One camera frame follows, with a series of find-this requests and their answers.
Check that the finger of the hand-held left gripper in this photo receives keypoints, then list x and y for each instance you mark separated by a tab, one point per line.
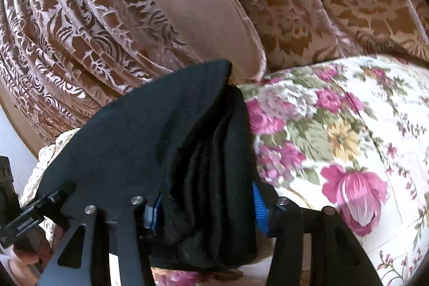
58	197

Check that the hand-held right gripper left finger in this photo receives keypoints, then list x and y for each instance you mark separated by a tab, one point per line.
155	215

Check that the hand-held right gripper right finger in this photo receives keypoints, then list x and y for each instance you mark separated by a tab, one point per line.
260	209

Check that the black pants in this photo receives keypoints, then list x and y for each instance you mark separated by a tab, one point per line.
134	138

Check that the person's left hand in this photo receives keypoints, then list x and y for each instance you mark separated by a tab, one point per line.
28	259

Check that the floral bedsheet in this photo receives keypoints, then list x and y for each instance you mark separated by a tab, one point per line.
335	138

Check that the brown patterned curtain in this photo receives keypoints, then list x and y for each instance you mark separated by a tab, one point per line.
285	4

